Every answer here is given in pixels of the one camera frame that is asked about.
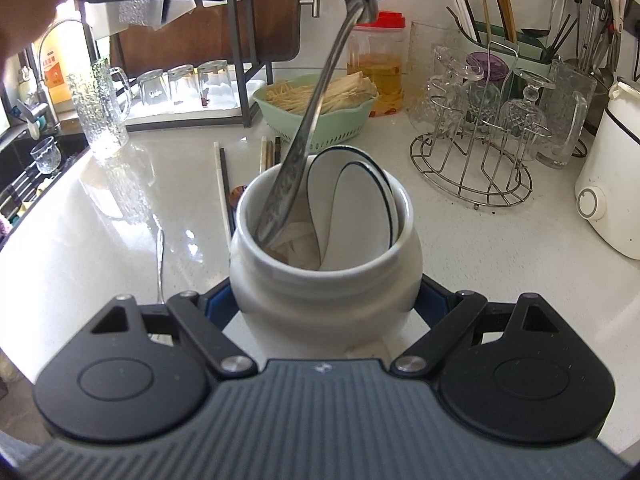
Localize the green utensil holder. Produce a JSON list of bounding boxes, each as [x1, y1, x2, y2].
[[459, 19, 557, 81]]

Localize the tall clear glass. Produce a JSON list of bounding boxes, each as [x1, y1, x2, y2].
[[407, 19, 469, 132]]

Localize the small stemmed glass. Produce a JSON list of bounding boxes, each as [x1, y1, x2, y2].
[[29, 135, 64, 177]]

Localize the textured glass mug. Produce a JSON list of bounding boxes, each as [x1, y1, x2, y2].
[[67, 57, 132, 149]]

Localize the small metal fork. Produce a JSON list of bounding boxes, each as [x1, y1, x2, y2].
[[156, 228, 167, 305]]

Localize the textured glass plate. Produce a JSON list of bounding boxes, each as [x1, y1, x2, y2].
[[117, 0, 166, 26]]

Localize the wooden cutting board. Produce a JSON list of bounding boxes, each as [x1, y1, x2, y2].
[[107, 0, 321, 79]]

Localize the bunch of assorted chopsticks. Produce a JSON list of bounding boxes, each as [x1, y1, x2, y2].
[[439, 0, 577, 59]]

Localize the red lid plastic jar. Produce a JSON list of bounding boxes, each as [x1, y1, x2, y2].
[[346, 10, 407, 117]]

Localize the black kitchen sink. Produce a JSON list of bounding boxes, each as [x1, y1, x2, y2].
[[0, 132, 91, 251]]

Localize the tall metal faucet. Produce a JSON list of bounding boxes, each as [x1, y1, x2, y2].
[[34, 18, 86, 134]]

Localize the clear drinking glass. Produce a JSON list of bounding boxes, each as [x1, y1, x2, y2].
[[135, 68, 169, 107], [197, 59, 236, 109], [167, 63, 199, 106]]

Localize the clear stemmed glass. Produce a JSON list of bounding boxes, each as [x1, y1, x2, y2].
[[429, 45, 474, 126], [499, 68, 557, 134]]

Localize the white ceramic spoon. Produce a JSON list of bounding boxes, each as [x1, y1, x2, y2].
[[305, 145, 400, 272]]

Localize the metal spoon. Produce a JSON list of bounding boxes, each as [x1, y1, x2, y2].
[[255, 0, 380, 252]]

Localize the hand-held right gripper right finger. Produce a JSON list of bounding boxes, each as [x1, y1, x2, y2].
[[390, 274, 562, 377]]

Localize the hanging kitchen utensils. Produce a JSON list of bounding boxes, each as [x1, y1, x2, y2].
[[547, 0, 627, 87]]

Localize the copper spoon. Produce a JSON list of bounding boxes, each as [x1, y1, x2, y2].
[[227, 184, 250, 211]]

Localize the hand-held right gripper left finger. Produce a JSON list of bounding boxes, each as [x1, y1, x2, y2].
[[90, 285, 259, 379]]

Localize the white electric pot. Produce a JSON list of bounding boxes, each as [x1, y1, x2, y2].
[[573, 77, 640, 261]]

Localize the metal wire cup rack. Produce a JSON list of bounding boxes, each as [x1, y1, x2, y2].
[[409, 39, 534, 210]]

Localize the textured glass pitcher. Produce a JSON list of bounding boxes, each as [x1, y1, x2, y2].
[[537, 57, 589, 170]]

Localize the purple glass cup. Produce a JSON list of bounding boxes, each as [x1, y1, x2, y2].
[[467, 52, 509, 84]]

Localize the black dish rack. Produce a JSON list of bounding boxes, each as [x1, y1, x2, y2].
[[77, 0, 274, 129]]

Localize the bundle of thin bamboo sticks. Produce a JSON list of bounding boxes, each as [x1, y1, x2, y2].
[[264, 72, 376, 114]]

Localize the green plastic basket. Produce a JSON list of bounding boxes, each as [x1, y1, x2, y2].
[[252, 72, 380, 154]]

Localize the row of upturned glasses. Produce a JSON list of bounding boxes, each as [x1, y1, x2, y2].
[[124, 79, 266, 126]]

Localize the yellow oil bottle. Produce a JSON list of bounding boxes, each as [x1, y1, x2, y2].
[[42, 34, 76, 116]]

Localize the white ceramic mug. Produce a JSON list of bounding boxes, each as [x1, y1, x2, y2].
[[228, 162, 424, 362]]

